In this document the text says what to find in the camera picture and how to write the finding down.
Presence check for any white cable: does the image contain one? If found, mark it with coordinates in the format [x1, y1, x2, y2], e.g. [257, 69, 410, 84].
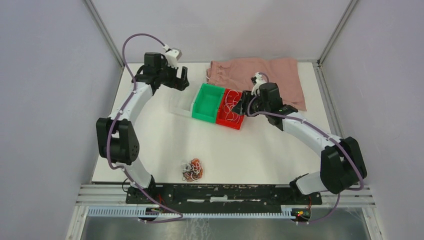
[221, 90, 243, 123]

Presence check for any pink cloth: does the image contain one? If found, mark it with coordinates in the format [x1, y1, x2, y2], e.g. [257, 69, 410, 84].
[206, 57, 307, 111]

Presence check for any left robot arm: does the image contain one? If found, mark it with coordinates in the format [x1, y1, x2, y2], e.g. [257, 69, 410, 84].
[96, 48, 190, 204]

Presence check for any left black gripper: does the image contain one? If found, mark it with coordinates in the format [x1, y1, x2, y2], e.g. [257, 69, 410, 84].
[157, 59, 189, 92]

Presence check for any red plastic bin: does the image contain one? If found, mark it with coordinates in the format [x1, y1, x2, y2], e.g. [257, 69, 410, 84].
[215, 88, 245, 130]

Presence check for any cable bundle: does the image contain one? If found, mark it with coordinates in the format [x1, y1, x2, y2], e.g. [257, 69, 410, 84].
[180, 157, 205, 183]

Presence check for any clear plastic bin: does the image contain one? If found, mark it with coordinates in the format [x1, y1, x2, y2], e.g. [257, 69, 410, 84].
[168, 86, 200, 118]

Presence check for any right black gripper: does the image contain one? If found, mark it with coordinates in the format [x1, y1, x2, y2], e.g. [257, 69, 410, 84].
[231, 90, 270, 117]

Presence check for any white slotted cable duct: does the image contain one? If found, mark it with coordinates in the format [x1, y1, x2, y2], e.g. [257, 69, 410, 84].
[87, 206, 295, 220]

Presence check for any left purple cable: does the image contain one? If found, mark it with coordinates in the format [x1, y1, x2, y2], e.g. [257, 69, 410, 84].
[105, 33, 185, 224]

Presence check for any green plastic bin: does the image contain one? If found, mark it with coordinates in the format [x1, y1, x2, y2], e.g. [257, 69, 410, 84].
[191, 83, 225, 124]

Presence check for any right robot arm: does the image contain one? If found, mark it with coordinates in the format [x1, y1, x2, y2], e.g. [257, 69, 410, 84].
[231, 83, 367, 204]

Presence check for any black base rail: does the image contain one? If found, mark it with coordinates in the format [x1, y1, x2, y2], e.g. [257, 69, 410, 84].
[146, 183, 323, 214]

